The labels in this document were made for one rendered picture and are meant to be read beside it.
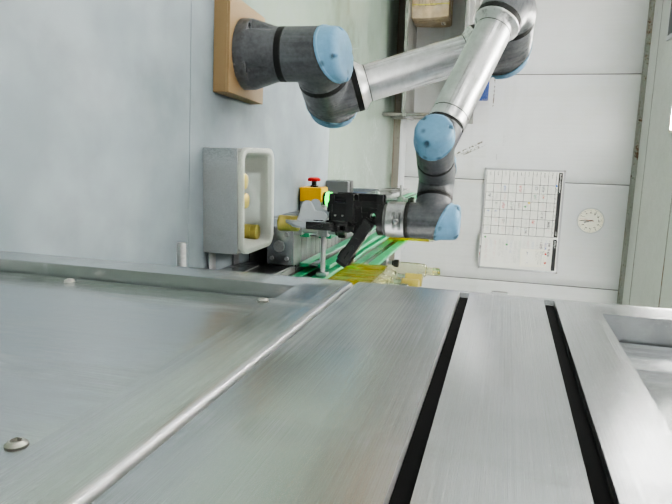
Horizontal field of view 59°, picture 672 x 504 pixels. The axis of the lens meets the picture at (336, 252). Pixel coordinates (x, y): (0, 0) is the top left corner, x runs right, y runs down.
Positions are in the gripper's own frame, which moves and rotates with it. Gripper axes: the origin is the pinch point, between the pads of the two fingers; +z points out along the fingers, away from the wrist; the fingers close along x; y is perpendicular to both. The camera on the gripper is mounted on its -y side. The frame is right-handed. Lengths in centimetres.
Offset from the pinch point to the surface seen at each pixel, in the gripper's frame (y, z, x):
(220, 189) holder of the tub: 7.2, 13.1, 9.6
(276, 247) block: -6.9, 7.8, -9.1
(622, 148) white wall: 40, -166, -607
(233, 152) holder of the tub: 14.9, 10.1, 9.7
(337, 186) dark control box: 6, 12, -77
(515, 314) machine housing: 3, -45, 80
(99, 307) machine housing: 2, -15, 86
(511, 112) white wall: 78, -46, -607
